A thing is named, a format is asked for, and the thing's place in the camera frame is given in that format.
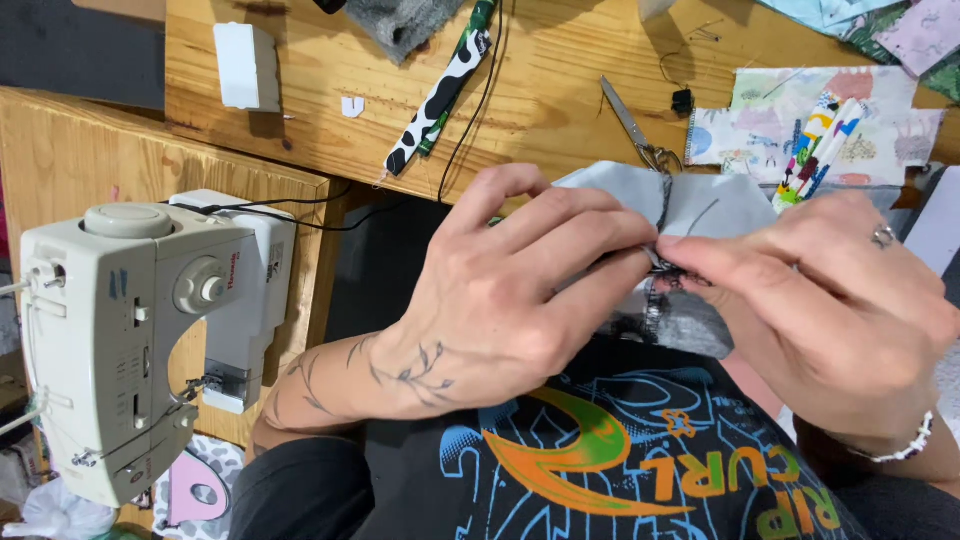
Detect person's right hand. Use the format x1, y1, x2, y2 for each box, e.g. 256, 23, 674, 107
657, 190, 960, 453

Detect grey fabric piece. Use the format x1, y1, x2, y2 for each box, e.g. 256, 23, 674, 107
551, 159, 781, 361

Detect white flat board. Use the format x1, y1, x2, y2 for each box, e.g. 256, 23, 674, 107
903, 165, 960, 280

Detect white plastic bag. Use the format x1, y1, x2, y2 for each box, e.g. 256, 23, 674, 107
0, 476, 119, 540

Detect person's left hand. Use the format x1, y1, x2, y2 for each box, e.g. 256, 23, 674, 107
377, 162, 666, 420

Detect white sewing machine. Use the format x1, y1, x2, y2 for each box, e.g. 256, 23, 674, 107
18, 189, 299, 510

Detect pastel patterned fabric piece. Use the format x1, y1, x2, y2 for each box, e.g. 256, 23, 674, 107
684, 66, 948, 189

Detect black printed shirt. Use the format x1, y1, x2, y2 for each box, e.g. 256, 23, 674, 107
228, 337, 960, 540

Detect colourful patterned fabric strap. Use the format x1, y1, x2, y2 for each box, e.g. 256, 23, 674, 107
772, 91, 843, 213

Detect white bead bracelet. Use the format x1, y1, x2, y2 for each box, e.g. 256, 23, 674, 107
843, 408, 937, 465

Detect white plastic box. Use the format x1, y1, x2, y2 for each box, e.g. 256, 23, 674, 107
212, 21, 282, 114

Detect thin black cable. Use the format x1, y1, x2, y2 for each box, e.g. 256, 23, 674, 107
437, 0, 505, 204

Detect grey felt cloth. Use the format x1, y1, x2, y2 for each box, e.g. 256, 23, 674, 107
343, 0, 468, 66

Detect white patterned fabric strap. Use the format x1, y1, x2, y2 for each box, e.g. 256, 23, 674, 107
796, 97, 871, 201

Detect metal scissors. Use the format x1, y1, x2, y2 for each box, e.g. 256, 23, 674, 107
598, 75, 685, 175

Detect cow print fabric strap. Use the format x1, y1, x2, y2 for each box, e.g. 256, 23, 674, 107
382, 28, 494, 178

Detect pink leopard print pouch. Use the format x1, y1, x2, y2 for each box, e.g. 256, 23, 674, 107
152, 435, 246, 540

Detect heap of patterned fabrics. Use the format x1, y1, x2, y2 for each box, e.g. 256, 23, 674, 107
757, 0, 960, 105

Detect black power cable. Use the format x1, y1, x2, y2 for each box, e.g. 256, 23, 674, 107
161, 183, 412, 233

